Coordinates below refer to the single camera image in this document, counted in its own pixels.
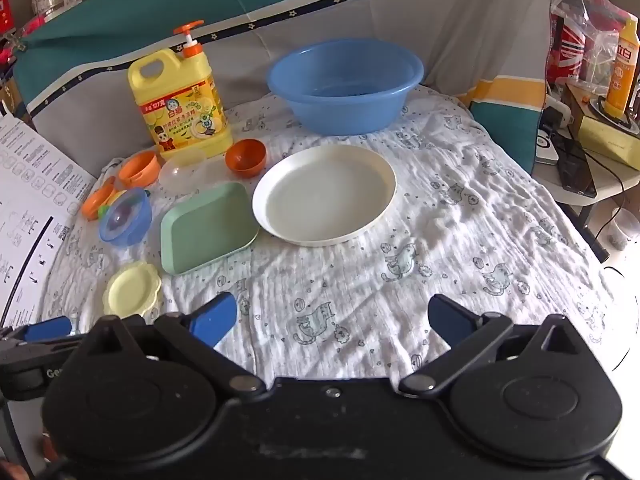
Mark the teal grey striped blanket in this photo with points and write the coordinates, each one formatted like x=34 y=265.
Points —
x=72 y=72

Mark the small yellow scalloped plate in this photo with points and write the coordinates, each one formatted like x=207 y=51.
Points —
x=132 y=290

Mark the white cat-print cloth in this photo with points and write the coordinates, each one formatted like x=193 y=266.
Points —
x=466 y=222

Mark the clear plastic bowl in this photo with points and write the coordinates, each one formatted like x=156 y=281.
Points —
x=183 y=173

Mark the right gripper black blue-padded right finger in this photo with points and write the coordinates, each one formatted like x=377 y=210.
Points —
x=473 y=340

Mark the yellow dish soap jug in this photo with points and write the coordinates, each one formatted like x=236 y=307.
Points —
x=178 y=99

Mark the orange-yellow detergent bottle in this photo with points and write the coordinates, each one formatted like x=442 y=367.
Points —
x=622 y=78

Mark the white side table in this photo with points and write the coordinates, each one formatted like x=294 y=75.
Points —
x=576 y=178

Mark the blue plastic basin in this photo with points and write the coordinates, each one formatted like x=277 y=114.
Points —
x=346 y=87

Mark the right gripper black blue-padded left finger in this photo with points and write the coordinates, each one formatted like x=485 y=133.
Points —
x=193 y=337

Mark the large white round plate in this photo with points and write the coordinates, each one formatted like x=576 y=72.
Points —
x=324 y=196

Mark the orange small bowl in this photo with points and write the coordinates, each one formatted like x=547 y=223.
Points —
x=246 y=158

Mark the person's hand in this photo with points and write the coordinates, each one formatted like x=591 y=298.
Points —
x=25 y=457

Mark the orange cup on side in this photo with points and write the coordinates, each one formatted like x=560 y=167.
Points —
x=140 y=171

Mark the yellow cardboard box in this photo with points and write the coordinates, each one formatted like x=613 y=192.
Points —
x=597 y=133

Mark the blue lidded clear container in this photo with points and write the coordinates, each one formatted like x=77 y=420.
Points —
x=127 y=220

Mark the white printed instruction sheet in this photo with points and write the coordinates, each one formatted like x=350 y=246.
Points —
x=41 y=193

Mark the red cola cans pack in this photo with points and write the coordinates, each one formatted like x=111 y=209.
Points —
x=567 y=49

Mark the orange small dish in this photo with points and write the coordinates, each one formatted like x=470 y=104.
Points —
x=96 y=200

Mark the green square plate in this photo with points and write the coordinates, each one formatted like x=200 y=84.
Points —
x=207 y=227

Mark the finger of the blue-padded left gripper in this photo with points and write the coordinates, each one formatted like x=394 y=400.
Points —
x=51 y=329

